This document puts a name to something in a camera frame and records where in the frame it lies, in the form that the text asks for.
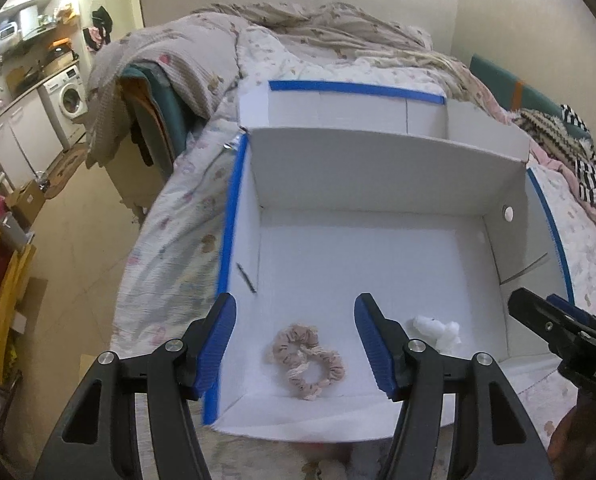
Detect white fluffy soft toy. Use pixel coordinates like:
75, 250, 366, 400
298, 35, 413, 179
413, 315, 462, 353

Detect pink beige lace scrunchie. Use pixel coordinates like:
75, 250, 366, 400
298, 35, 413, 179
271, 323, 347, 401

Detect white patterned bed quilt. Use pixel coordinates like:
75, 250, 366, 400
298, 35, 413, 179
109, 24, 596, 480

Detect blue white cardboard box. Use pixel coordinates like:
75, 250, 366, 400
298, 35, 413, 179
202, 81, 574, 442

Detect black white striped cloth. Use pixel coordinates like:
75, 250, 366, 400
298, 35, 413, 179
513, 108, 596, 208

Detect brown cardboard box on floor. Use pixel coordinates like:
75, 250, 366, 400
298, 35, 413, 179
5, 180, 45, 230

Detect brown door mat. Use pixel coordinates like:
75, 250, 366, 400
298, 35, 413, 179
44, 143, 87, 200

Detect teal orange folded clothes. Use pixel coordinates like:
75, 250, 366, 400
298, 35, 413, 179
118, 62, 205, 179

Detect teal orange cushion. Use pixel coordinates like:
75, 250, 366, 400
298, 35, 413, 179
469, 54, 591, 139

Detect white kitchen cabinet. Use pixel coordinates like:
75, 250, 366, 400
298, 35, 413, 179
0, 90, 63, 188

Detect white washing machine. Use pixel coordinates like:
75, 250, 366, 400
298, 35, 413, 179
38, 64, 88, 151

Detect beige crumpled blanket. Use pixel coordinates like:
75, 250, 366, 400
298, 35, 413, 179
87, 2, 497, 166

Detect yellow wooden stair frame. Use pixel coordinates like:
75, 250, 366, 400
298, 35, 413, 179
0, 232, 36, 387

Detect clothes hanging on wall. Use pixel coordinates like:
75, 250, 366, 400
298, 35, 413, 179
83, 6, 113, 52

